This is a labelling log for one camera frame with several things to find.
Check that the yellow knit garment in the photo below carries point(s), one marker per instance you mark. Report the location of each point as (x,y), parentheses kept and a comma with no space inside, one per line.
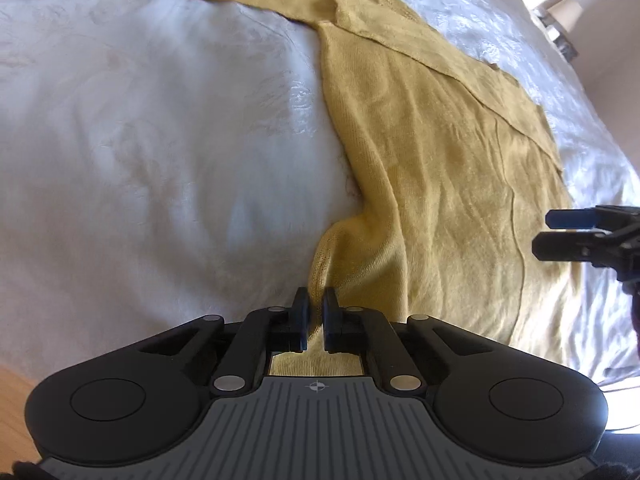
(425,185)

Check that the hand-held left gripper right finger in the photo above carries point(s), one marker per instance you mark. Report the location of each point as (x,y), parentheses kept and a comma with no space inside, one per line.
(330,325)

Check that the white embroidered bedspread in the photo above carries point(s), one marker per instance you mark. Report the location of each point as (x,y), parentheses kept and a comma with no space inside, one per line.
(150,160)

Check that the bedside lamp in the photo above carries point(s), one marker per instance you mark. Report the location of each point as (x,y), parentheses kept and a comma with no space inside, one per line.
(560,12)

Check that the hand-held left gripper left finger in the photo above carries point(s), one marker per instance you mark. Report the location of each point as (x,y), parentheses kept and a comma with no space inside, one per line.
(302,325)

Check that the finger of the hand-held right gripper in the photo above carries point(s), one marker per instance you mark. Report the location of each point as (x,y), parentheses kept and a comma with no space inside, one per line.
(570,218)
(570,246)

